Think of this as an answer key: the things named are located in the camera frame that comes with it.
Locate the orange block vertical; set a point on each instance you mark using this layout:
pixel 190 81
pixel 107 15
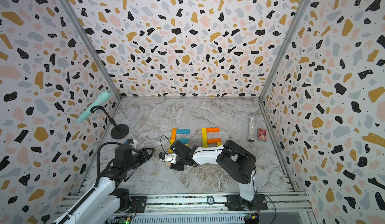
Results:
pixel 173 134

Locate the yellow block bottom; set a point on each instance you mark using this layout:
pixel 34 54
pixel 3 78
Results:
pixel 170 145

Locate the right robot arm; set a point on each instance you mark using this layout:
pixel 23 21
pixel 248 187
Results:
pixel 236 161

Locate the orange block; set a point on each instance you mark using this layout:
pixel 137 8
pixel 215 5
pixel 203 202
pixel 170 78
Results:
pixel 212 130

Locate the black microphone stand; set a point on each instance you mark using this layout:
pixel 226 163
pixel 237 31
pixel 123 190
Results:
pixel 119 131

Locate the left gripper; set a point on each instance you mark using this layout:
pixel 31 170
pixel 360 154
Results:
pixel 146 155

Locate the orange block diagonal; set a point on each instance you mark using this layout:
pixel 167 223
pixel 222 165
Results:
pixel 214 141

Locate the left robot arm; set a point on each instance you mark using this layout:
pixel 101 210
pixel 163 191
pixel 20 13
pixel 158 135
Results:
pixel 105 197

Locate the mint green microphone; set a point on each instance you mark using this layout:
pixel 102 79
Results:
pixel 102 98

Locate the glitter filled clear tube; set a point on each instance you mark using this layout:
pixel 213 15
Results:
pixel 252 127

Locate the teal block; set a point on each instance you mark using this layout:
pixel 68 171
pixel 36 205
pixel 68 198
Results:
pixel 184 141
pixel 183 131

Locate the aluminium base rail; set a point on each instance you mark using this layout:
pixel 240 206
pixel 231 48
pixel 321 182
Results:
pixel 209 208

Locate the red playing card box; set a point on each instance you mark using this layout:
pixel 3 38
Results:
pixel 262 134

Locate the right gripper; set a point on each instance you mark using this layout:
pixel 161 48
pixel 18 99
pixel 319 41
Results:
pixel 176 167

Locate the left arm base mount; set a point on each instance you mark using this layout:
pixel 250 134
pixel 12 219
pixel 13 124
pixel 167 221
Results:
pixel 134 205

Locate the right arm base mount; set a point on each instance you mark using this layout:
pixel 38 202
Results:
pixel 235 203

